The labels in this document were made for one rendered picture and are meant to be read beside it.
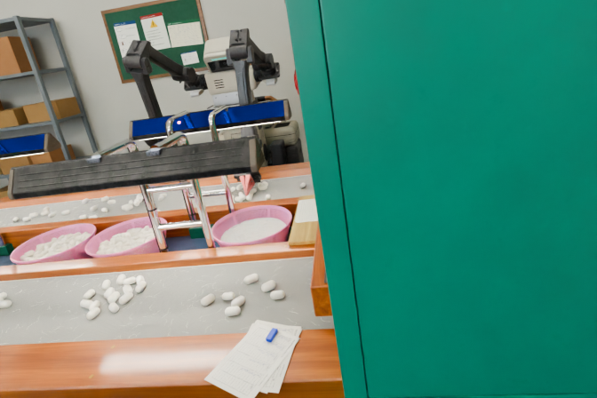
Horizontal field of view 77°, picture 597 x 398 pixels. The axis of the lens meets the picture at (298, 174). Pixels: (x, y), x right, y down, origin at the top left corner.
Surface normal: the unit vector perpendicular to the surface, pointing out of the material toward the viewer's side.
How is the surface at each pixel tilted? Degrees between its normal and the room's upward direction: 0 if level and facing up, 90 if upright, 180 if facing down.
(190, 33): 90
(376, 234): 90
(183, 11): 90
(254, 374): 0
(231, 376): 0
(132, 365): 0
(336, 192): 90
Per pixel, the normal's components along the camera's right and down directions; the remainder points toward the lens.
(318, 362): -0.15, -0.94
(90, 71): -0.11, 0.33
